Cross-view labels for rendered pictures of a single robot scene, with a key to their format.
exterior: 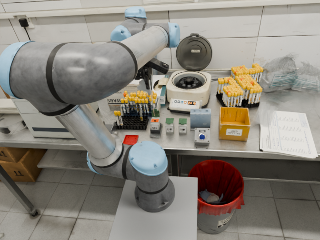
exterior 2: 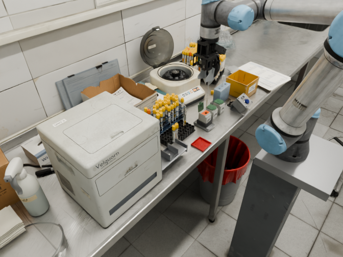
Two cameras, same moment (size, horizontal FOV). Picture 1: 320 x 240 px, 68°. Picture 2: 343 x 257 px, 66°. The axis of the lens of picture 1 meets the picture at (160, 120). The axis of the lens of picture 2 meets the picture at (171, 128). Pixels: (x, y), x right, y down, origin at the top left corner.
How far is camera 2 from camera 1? 1.11 m
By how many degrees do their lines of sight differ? 45
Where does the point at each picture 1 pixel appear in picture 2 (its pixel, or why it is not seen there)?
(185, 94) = (189, 83)
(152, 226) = (320, 162)
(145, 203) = (305, 152)
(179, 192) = not seen: hidden behind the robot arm
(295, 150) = (280, 80)
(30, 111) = (114, 182)
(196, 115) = (223, 90)
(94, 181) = not seen: outside the picture
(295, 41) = not seen: hidden behind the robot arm
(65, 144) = (156, 197)
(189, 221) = (323, 142)
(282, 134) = (263, 77)
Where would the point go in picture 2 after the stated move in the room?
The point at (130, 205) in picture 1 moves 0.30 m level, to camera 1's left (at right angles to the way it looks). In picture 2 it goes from (294, 167) to (276, 230)
